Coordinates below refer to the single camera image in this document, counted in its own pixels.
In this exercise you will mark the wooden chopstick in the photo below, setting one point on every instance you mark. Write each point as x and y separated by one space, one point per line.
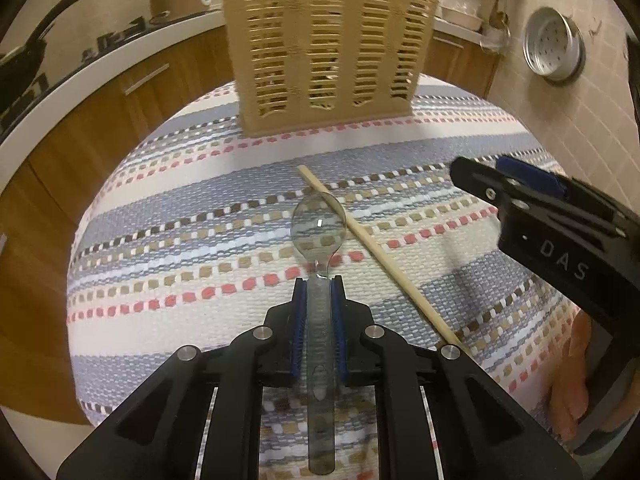
380 255

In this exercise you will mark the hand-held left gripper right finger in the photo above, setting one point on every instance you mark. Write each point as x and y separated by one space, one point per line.
337 310

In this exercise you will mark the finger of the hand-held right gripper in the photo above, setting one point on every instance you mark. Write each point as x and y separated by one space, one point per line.
530 176
475 180

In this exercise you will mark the wooden base cabinets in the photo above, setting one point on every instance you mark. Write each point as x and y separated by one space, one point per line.
100 125

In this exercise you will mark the clear glass cup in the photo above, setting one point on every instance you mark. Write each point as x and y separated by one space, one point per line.
490 39

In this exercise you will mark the person's right hand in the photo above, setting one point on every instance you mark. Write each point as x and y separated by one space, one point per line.
570 385

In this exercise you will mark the clear plastic spoon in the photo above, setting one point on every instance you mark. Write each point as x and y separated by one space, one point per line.
318 225

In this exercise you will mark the black gas stove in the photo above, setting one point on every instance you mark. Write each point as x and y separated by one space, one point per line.
110 40

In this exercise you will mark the black wok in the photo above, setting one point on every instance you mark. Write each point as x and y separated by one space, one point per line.
20 70

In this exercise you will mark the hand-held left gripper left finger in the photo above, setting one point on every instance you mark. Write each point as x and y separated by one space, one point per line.
298 310

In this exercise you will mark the yellow plastic utensil basket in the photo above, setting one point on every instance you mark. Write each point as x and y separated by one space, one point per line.
325 35

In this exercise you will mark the round metal steamer tray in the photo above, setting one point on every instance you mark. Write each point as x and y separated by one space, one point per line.
552 45

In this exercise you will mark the grey kitchen countertop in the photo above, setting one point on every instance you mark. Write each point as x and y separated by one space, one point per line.
125 60

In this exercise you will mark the striped woven tablecloth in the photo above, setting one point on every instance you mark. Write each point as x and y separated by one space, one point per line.
200 210

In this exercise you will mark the hanging metal ladle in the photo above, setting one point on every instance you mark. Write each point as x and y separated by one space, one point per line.
497 12

